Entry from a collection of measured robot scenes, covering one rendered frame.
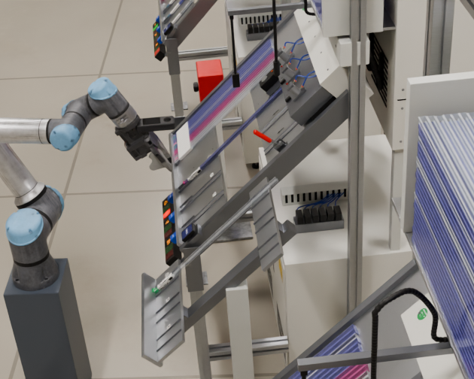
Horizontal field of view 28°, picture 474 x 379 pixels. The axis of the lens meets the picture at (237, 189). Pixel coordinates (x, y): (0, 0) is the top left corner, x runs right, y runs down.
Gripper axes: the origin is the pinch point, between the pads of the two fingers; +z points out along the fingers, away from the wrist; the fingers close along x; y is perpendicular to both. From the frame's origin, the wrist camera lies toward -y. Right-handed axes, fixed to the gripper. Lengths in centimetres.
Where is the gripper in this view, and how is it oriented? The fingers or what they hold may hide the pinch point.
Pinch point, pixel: (171, 162)
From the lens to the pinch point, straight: 294.7
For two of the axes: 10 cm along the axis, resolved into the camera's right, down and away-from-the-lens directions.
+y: -8.4, 4.9, 2.3
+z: 5.3, 6.7, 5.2
